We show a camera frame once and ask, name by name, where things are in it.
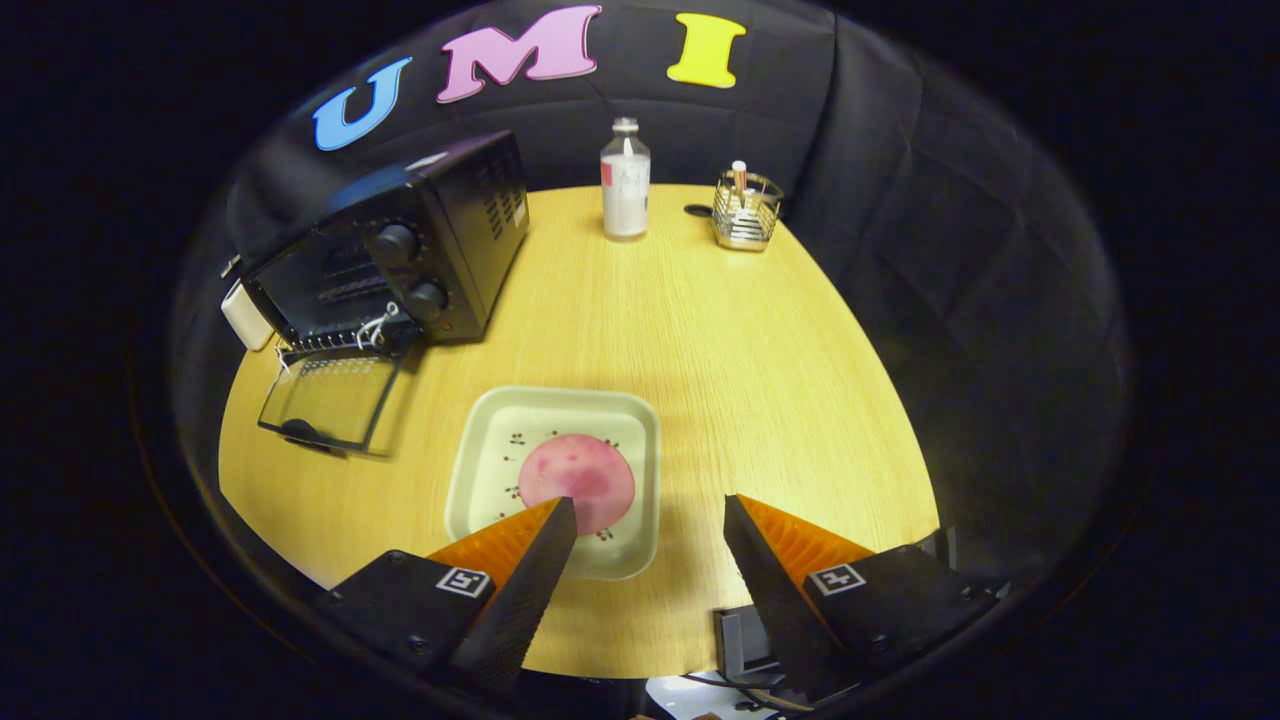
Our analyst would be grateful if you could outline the pink ham slice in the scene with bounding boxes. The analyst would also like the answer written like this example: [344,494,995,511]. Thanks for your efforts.
[518,433,637,536]

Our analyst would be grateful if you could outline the cream square plate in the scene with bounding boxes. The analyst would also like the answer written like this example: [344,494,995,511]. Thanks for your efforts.
[444,386,662,582]

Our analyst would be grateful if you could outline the wire mesh holder basket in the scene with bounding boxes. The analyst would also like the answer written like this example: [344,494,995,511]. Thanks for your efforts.
[711,170,785,252]

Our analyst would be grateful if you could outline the dark grey box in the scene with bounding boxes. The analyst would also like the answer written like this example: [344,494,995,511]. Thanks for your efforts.
[713,605,783,683]

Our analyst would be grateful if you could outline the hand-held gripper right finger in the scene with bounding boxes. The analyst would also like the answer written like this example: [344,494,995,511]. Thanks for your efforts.
[723,493,1009,703]

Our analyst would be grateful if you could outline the white pop-up toaster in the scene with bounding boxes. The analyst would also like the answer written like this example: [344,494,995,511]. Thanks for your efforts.
[220,280,277,353]

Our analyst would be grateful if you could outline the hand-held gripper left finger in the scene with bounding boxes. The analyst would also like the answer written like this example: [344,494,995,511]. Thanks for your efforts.
[318,496,579,694]

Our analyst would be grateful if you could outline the black toaster oven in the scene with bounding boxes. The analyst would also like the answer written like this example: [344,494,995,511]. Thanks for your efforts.
[236,130,531,456]

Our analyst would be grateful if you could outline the clear plastic bottle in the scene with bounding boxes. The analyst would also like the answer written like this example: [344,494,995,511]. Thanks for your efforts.
[600,117,652,242]

